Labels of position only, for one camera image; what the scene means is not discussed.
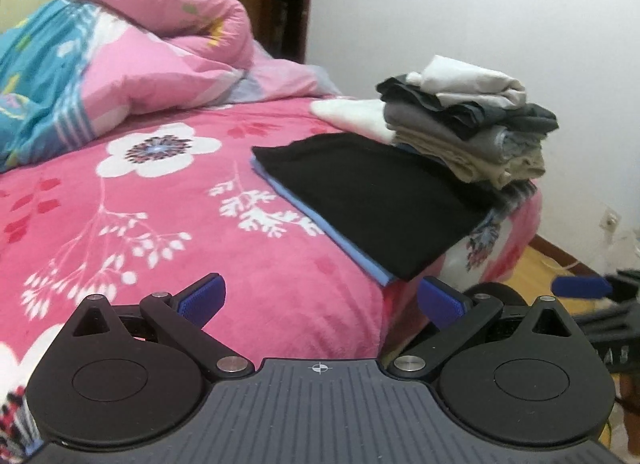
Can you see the dark grey folded garment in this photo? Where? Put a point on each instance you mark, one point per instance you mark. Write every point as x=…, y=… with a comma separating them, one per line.
x=515, y=119

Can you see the white folded garment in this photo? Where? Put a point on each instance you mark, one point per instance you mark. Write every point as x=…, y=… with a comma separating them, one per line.
x=465, y=79

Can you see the blue and pink quilt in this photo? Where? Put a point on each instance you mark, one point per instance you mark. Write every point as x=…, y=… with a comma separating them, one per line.
x=150, y=79

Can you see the beige folded garment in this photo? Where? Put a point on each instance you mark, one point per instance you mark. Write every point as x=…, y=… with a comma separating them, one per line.
x=475, y=164

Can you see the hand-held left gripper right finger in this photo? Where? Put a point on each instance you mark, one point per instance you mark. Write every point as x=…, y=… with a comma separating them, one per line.
x=440, y=304

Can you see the light blue garment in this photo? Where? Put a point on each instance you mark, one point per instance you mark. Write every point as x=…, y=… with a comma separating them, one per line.
x=350, y=244

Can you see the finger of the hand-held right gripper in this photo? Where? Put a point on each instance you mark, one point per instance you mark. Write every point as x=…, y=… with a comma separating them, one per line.
x=615, y=326
x=580, y=286

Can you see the black round object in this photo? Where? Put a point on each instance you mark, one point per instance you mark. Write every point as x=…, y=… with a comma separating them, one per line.
x=510, y=291

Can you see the pink floral blanket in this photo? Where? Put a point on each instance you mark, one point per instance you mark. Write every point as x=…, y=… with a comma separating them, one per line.
x=300, y=269

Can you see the cream folded garment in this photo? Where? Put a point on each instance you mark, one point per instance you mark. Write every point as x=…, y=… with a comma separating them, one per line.
x=355, y=116

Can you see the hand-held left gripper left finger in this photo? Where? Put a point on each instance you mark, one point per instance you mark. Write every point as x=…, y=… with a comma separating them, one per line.
x=202, y=299

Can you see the black sweatshirt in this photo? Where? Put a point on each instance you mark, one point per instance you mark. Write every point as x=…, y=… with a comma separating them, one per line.
x=375, y=194

